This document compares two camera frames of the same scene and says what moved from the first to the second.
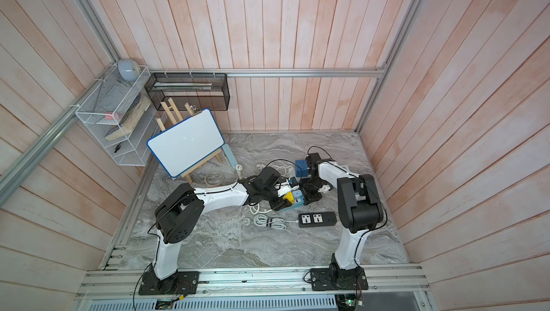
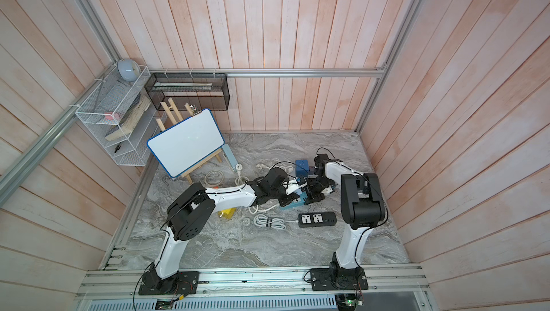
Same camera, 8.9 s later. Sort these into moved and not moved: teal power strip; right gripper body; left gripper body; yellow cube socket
Moved: yellow cube socket
Not moved: left gripper body; teal power strip; right gripper body
